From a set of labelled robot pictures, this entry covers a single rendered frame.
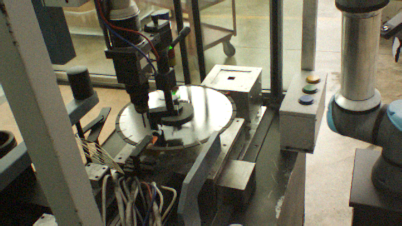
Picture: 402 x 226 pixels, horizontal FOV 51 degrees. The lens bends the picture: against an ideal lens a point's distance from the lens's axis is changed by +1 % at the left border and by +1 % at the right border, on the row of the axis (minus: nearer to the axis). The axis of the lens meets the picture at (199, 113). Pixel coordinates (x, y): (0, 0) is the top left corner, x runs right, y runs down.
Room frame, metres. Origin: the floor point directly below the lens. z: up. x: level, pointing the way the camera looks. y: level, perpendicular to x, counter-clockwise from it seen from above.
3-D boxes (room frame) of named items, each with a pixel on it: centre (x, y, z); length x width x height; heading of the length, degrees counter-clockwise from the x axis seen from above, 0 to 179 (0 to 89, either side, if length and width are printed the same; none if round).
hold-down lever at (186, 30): (0.98, 0.04, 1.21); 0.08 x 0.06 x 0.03; 155
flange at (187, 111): (1.04, 0.07, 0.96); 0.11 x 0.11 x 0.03
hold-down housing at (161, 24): (0.96, 0.08, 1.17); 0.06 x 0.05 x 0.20; 146
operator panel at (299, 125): (1.17, -0.35, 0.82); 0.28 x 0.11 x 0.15; 155
